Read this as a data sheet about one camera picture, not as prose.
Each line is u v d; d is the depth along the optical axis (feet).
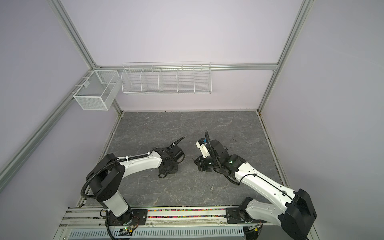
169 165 2.17
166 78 3.26
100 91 3.25
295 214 1.25
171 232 5.17
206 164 2.22
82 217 2.50
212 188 2.71
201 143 2.28
